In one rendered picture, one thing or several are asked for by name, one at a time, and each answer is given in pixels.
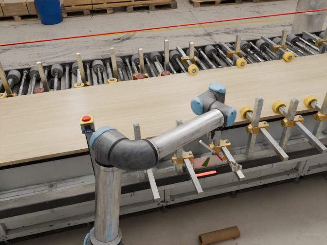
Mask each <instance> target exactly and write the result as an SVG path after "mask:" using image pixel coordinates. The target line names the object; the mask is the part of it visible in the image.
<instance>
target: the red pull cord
mask: <svg viewBox="0 0 327 245"><path fill-rule="evenodd" d="M323 10H327V9H318V10H309V11H301V12H292V13H282V14H274V15H265V16H256V17H244V18H235V19H226V20H217V21H208V22H199V23H190V24H181V25H172V26H163V27H155V28H146V29H137V30H128V31H119V32H110V33H101V34H92V35H80V36H71V37H62V38H53V39H45V40H36V41H26V42H18V43H9V44H0V46H8V45H17V44H25V43H34V42H43V41H52V40H61V39H69V38H78V37H87V36H96V35H108V34H117V33H126V32H134V31H143V30H152V29H161V28H170V27H179V26H187V25H196V24H205V23H214V22H223V21H231V20H240V19H250V18H262V17H271V16H279V15H288V14H297V13H306V12H315V11H323Z"/></svg>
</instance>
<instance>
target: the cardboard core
mask: <svg viewBox="0 0 327 245"><path fill-rule="evenodd" d="M239 236H240V233H239V229H238V227H237V226H234V227H229V228H225V229H220V230H216V231H212V232H208V233H204V234H200V242H201V245H207V244H211V243H215V242H219V241H223V240H227V239H231V238H235V237H239Z"/></svg>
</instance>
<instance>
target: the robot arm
mask: <svg viewBox="0 0 327 245"><path fill-rule="evenodd" d="M208 88H209V89H208V90H207V91H205V92H204V93H202V94H201V95H199V96H197V97H195V98H194V99H192V101H191V103H190V105H191V109H192V111H193V112H194V113H195V114H196V115H199V116H198V117H196V118H194V119H192V120H190V121H188V122H185V123H183V124H181V125H179V126H177V127H175V128H173V129H171V130H169V131H166V132H164V133H162V134H160V135H158V136H156V137H154V138H152V139H150V140H148V139H141V140H130V139H129V138H127V137H126V136H124V135H123V134H121V133H120V132H119V131H118V130H117V129H115V128H113V127H111V126H103V127H100V128H99V129H97V130H96V131H95V132H94V133H93V135H92V136H91V139H90V146H91V148H92V149H93V150H94V151H95V214H94V228H93V229H91V230H90V233H88V234H87V235H86V237H85V240H84V245H124V244H123V243H122V232H121V230H120V228H119V213H120V199H121V186H122V172H123V170H125V171H144V170H148V169H151V168H153V167H154V166H156V165H157V164H158V162H159V159H161V158H163V157H165V156H166V155H168V154H170V153H172V152H174V151H176V150H177V149H179V148H181V147H183V146H185V145H187V144H188V143H190V142H192V141H194V140H196V139H197V138H199V137H201V136H203V135H205V134H207V135H208V139H209V141H210V142H212V141H213V140H214V139H217V138H219V135H218V134H217V131H224V129H222V128H223V125H224V128H225V125H226V126H231V125H232V124H233V123H234V121H235V119H236V115H237V111H236V110H235V109H234V108H232V107H230V106H228V105H225V104H224V103H225V94H226V87H225V85H223V84H220V83H212V84H210V85H209V87H208Z"/></svg>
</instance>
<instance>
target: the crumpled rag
mask: <svg viewBox="0 0 327 245"><path fill-rule="evenodd" d="M230 166H231V167H232V171H233V172H234V171H235V172H238V170H242V166H241V165H239V164H237V163H236V162H233V161H231V162H230Z"/></svg>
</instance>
